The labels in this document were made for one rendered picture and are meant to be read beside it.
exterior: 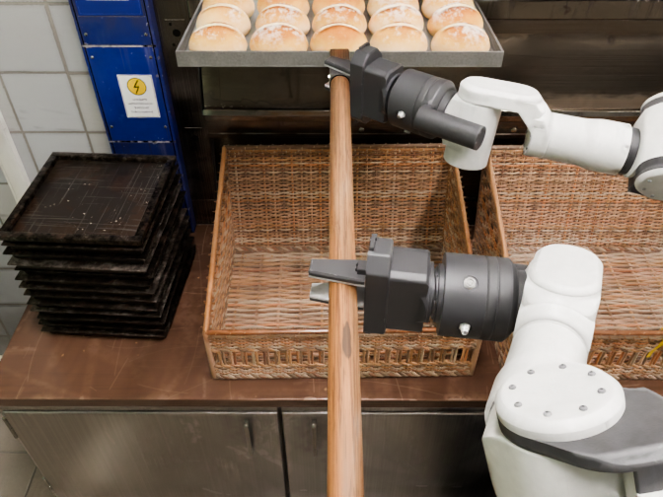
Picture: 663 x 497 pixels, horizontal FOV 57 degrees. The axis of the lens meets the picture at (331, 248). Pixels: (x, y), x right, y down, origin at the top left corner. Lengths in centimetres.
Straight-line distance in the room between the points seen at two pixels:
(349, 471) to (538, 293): 23
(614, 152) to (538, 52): 60
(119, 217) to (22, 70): 44
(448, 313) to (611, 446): 27
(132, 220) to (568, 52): 99
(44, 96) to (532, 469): 137
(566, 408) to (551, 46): 116
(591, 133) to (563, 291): 37
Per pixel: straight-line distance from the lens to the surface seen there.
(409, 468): 156
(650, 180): 90
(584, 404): 41
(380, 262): 61
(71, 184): 142
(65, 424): 150
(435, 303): 64
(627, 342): 135
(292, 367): 129
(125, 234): 125
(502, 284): 63
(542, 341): 55
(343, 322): 61
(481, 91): 88
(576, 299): 59
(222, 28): 111
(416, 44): 110
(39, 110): 161
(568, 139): 91
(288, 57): 108
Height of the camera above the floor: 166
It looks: 43 degrees down
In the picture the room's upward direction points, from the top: straight up
